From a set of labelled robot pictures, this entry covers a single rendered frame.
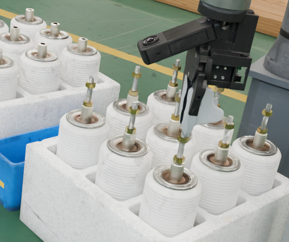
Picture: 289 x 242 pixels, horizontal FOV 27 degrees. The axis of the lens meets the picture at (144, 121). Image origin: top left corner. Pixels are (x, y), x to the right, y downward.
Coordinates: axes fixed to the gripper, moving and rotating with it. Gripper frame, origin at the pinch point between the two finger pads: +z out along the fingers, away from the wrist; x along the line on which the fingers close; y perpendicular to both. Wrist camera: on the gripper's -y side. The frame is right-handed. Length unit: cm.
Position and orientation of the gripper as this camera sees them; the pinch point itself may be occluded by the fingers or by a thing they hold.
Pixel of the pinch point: (182, 126)
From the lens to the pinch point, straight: 95.4
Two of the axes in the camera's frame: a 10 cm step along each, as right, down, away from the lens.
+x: -1.1, -4.5, 8.9
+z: -1.6, 8.9, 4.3
